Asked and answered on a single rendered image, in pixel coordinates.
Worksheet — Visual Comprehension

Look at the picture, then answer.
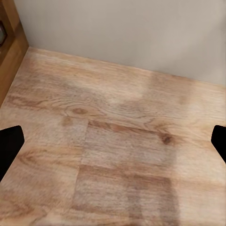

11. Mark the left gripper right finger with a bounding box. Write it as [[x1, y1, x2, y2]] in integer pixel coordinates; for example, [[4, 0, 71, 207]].
[[211, 125, 226, 163]]

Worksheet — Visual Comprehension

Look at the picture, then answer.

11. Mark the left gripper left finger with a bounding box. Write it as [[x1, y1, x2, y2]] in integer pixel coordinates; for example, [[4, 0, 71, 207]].
[[0, 125, 24, 182]]

